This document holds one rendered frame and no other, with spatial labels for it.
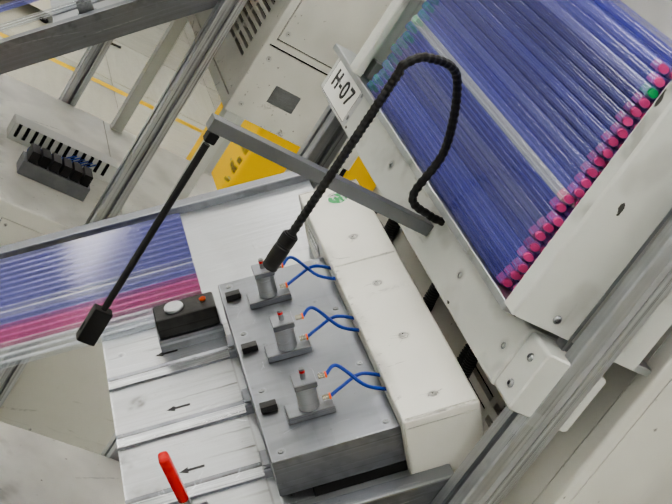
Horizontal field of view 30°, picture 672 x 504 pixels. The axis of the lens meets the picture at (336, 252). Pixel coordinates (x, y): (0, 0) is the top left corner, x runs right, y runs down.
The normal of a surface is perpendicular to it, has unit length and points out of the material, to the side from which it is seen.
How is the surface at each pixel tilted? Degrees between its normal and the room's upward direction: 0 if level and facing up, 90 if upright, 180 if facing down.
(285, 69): 90
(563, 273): 90
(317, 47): 90
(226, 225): 43
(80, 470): 0
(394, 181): 90
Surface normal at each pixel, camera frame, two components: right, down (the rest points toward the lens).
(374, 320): -0.16, -0.83
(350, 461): 0.24, 0.50
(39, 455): 0.54, -0.78
